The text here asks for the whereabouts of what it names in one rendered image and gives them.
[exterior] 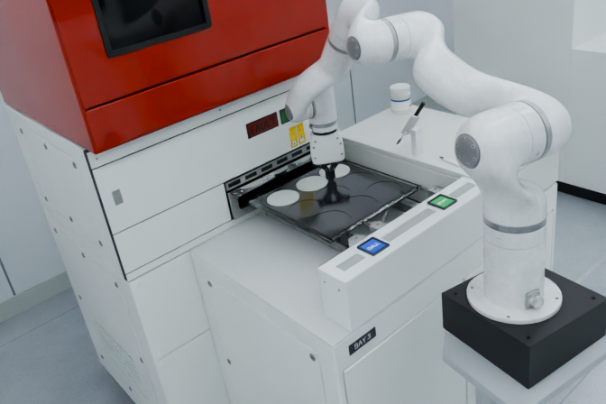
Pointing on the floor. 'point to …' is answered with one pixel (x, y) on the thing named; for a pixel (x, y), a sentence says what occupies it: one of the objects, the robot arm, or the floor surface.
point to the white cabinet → (315, 370)
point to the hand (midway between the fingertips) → (330, 174)
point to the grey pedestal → (500, 381)
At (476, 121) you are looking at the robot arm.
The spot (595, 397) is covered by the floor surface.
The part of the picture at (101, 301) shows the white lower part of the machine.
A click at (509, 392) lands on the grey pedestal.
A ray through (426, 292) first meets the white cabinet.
